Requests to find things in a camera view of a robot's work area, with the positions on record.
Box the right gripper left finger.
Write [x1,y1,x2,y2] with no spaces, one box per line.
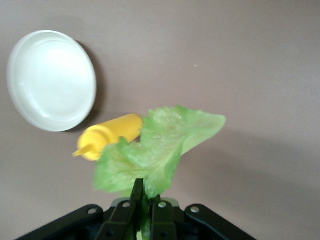
[17,178,145,240]

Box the green lettuce leaf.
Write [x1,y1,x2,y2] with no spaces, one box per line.
[93,104,227,240]

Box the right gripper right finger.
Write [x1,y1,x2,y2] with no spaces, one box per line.
[149,196,256,240]

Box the beige plate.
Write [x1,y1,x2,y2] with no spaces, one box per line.
[6,30,98,133]

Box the yellow squeeze bottle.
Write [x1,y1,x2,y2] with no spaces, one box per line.
[72,113,144,161]

